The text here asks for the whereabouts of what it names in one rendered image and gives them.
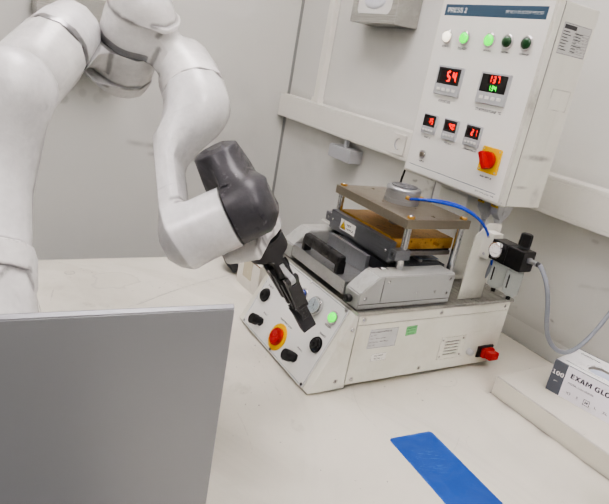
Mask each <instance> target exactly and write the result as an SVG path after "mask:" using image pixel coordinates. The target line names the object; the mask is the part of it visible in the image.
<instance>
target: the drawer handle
mask: <svg viewBox="0 0 609 504"><path fill-rule="evenodd" d="M311 248H312V249H314V250H315V251H316V252H318V253H319V254H321V255H322V256H323V257H325V258H326V259H328V260H329V261H330V262H332V263H333V264H335V267H334V271H333V272H334V273H335V274H344V269H345V265H346V262H345V261H346V257H345V255H343V254H342V253H340V252H339V251H337V250H336V249H334V248H333V247H331V246H330V245H328V244H327V243H325V242H324V241H322V240H321V239H319V238H318V237H316V236H315V235H313V234H312V233H305V235H304V238H303V242H302V249H303V250H311Z"/></svg>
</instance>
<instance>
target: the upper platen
mask: <svg viewBox="0 0 609 504"><path fill-rule="evenodd" d="M342 212H344V213H346V214H347V215H349V216H351V217H353V218H355V219H356V220H358V221H360V222H362V223H363V224H365V225H367V226H369V227H370V228H372V229H374V230H376V231H378V232H379V233H381V234H383V235H385V236H386V237H388V238H390V239H392V240H393V241H395V242H397V244H396V248H400V245H401V241H402V237H403V233H404V229H405V228H403V227H401V226H399V225H397V224H396V223H394V222H392V221H390V220H388V219H386V218H384V217H382V216H380V215H378V214H376V213H375V212H373V211H371V210H364V209H342ZM452 241H453V238H452V237H450V236H448V235H446V234H444V233H442V232H440V231H438V230H436V229H412V233H411V237H410V241H409V245H408V249H409V250H410V251H411V254H410V256H412V255H447V254H449V252H450V250H448V249H449V248H451V244H452Z"/></svg>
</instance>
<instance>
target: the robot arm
mask: <svg viewBox="0 0 609 504"><path fill-rule="evenodd" d="M180 23H181V19H180V16H179V15H178V14H177V13H176V12H175V9H174V5H173V2H172V0H106V2H105V6H104V9H103V12H102V16H101V20H100V24H98V21H97V19H96V18H95V17H94V16H93V14H92V13H91V12H90V11H89V10H88V8H87V7H86V6H84V5H82V4H80V3H78V2H76V1H74V0H58V1H55V2H53V3H51V4H48V5H46V6H44V7H43V8H41V9H40V10H38V11H37V12H36V13H34V14H33V15H31V16H30V17H28V18H27V19H25V20H24V21H23V22H21V24H20V25H19V26H18V27H16V28H15V29H14V30H13V31H12V32H11V33H9V34H8V35H7V36H6V37H5V38H4V39H3V40H1V41H0V314H14V313H36V312H39V306H38V299H37V292H38V259H37V255H36V252H35V249H34V248H33V247H32V236H33V197H34V190H35V185H36V180H37V175H38V171H39V166H40V161H41V156H42V151H43V146H44V141H45V136H46V131H47V127H48V125H49V122H50V119H51V116H52V114H53V111H54V109H55V108H56V107H57V105H58V104H59V103H60V102H61V101H62V100H63V98H64V97H65V96H66V95H67V94H68V93H69V91H70V90H71V89H72V88H73V87H74V85H75V84H76V83H77V82H78V81H79V80H80V78H81V76H82V74H83V73H84V72H85V74H86V76H87V77H88V78H90V79H91V80H92V81H93V82H94V83H95V84H97V85H98V86H99V87H100V88H101V89H103V90H104V91H106V92H108V93H110V94H111V95H113V96H115V97H120V98H128V99H129V98H135V97H140V96H141V95H142V94H143V93H144V92H145V91H146V90H147V88H148V87H149V86H150V84H151V83H152V76H153V74H154V71H156V72H157V74H158V82H159V88H160V91H161V94H162V97H163V107H164V108H163V112H162V116H161V121H160V125H159V126H158V128H157V130H156V131H155V133H154V134H153V152H154V163H155V173H156V183H157V193H158V204H159V208H158V237H159V242H160V245H161V247H162V249H163V251H164V252H165V254H166V256H167V258H168V260H169V261H171V262H172V263H174V264H176V265H178V266H180V267H182V268H188V269H198V268H200V267H201V266H203V265H205V264H207V263H209V262H210V261H212V260H214V259H216V258H218V257H220V256H223V257H224V259H225V261H226V263H227V264H236V263H243V262H249V261H251V262H252V263H254V264H258V265H262V266H263V268H264V269H265V270H266V272H267V274H268V275H269V277H270V279H271V280H272V282H273V284H274V285H275V287H276V289H277V290H278V292H279V294H280V296H281V297H282V298H283V297H284V299H285V302H286V303H287V304H289V303H290V304H289V305H288V307H289V310H290V311H291V312H292V314H293V316H294V318H295V320H296V322H297V324H298V326H299V327H300V329H301V330H302V331H303V332H304V333H305V332H306V331H308V330H309V329H311V328H312V327H313V326H315V325H316V323H315V321H314V319H313V317H312V315H311V313H310V311H309V309H308V307H307V305H308V301H307V299H306V297H305V294H304V292H303V289H302V286H301V284H300V281H299V275H298V274H297V273H293V272H292V270H291V268H290V263H289V261H288V259H287V258H286V257H285V256H284V257H283V255H284V253H285V251H286V249H287V246H288V243H287V240H286V238H285V236H284V234H283V232H282V229H281V219H280V217H279V203H278V201H277V200H276V198H275V196H274V194H273V193H272V191H271V188H270V186H269V184H268V182H267V178H266V177H265V176H264V175H262V174H260V173H258V172H257V171H256V170H255V169H254V167H253V165H252V163H251V162H250V160H249V158H248V157H247V156H246V154H245V153H244V151H243V150H242V148H241V147H240V146H239V144H238V143H237V141H235V140H230V141H221V142H218V143H216V144H214V145H212V146H210V147H208V148H206V149H204V150H202V149H203V148H204V147H206V146H207V145H208V144H210V143H211V142H212V141H213V140H215V139H216V138H217V137H218V135H219V134H220V133H221V132H222V131H223V129H224V128H225V126H226V124H227V122H228V119H229V117H230V112H231V105H230V101H229V96H228V93H227V89H226V85H225V83H224V80H223V78H222V76H221V74H220V72H219V69H218V67H217V65H216V64H215V62H214V61H213V59H212V58H211V56H210V55H209V53H208V52H207V50H206V48H205V47H204V46H203V45H201V44H200V43H199V42H198V41H196V40H195V39H191V38H187V37H184V36H181V35H180V33H179V31H178V27H179V25H180ZM201 150H202V151H201ZM200 151H201V152H200ZM199 152H200V153H199ZM198 153H199V154H198ZM197 154H198V155H197ZM196 155H197V157H196ZM195 157H196V159H195V160H194V162H195V165H196V167H197V170H198V172H199V175H200V178H201V180H202V183H203V186H204V188H205V190H206V192H205V193H203V194H201V195H199V196H197V197H194V198H192V199H190V200H188V192H187V183H186V175H185V173H186V170H187V167H188V165H189V164H190V163H191V162H192V160H193V159H194V158H195Z"/></svg>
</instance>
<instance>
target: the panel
mask: <svg viewBox="0 0 609 504"><path fill-rule="evenodd" d="M289 263H290V268H291V270H292V272H293V273H297V274H298V275H299V281H300V284H301V286H302V289H305V290H306V295H305V297H306V299H307V301H309V300H310V299H311V298H312V297H315V296H318V297H320V298H322V299H323V302H324V306H323V309H322V311H321V312H320V313H319V314H318V315H316V316H313V315H312V317H313V319H314V321H315V323H316V325H315V326H313V327H312V328H311V329H309V330H308V331H306V332H305V333H304V332H303V331H302V330H301V329H300V327H299V326H298V324H297V322H296V320H295V318H294V316H293V314H292V312H291V311H290V310H289V307H288V305H289V304H290V303H289V304H287V303H286V302H285V299H284V297H283V298H282V297H281V296H280V294H279V292H278V290H277V289H276V287H275V285H274V284H273V282H272V280H271V279H270V277H268V278H267V280H266V282H265V283H264V285H263V287H262V288H261V290H260V292H261V291H262V290H263V289H268V291H269V294H268V297H267V298H266V299H265V300H261V299H260V296H259V295H260V292H259V293H258V295H257V296H256V298H255V300H254V301H253V303H252V305H251V306H250V308H249V310H248V311H247V313H246V315H245V316H244V318H243V320H242V321H243V322H244V323H245V324H246V326H247V327H248V328H249V329H250V330H251V331H252V332H253V334H254V335H255V336H256V337H257V338H258V339H259V340H260V342H261V343H262V344H263V345H264V346H265V347H266V348H267V350H268V351H269V352H270V353H271V354H272V355H273V356H274V358H275V359H276V360H277V361H278V362H279V363H280V365H281V366H282V367H283V368H284V369H285V370H286V371H287V373H288V374H289V375H290V376H291V377H292V378H293V379H294V381H295V382H296V383H297V384H298V385H299V386H300V387H301V389H303V387H304V385H305V384H306V382H307V380H308V379H309V377H310V376H311V374H312V372H313V371H314V369H315V368H316V366H317V364H318V363H319V361H320V359H321V358H322V356H323V355H324V353H325V351H326V350H327V348H328V347H329V345H330V343H331V342H332V340H333V339H334V337H335V335H336V334H337V332H338V330H339V329H340V327H341V326H342V324H343V322H344V321H345V319H346V318H347V316H348V314H349V313H350V310H349V309H348V308H347V307H345V306H344V305H343V304H342V303H340V302H339V301H338V300H337V299H336V298H334V297H333V296H332V295H331V294H329V293H328V292H327V291H326V290H324V289H323V288H322V287H321V286H319V285H318V284H317V283H316V282H314V281H313V280H312V279H311V278H309V277H308V276H307V275H306V274H304V273H303V272H302V271H301V270H299V269H298V268H297V267H296V266H294V265H293V264H292V263H291V262H290V261H289ZM331 312H334V313H335V314H336V318H335V320H334V321H333V322H329V321H328V315H329V314H330V313H331ZM251 313H256V314H258V315H259V316H260V317H262V318H263V319H264V321H263V324H262V325H260V326H258V324H257V325H254V324H251V323H249V322H248V317H249V315H250V314H251ZM276 327H278V328H281V329H282V330H283V339H282V341H281V342H280V343H279V344H278V345H276V346H275V345H272V344H271V343H270V341H269V335H270V333H271V331H272V330H273V329H274V328H276ZM314 337H317V338H319V339H320V342H321V343H320V347H319V349H318V350H316V351H312V350H311V349H310V347H309V343H310V341H311V339H312V338H314ZM284 348H287V349H290V350H292V351H293V352H295V353H296V354H297V355H298V357H297V361H295V362H294V363H292V362H291V361H290V362H287V361H285V360H282V359H281V357H280V354H281V351H282V350H283V349H284Z"/></svg>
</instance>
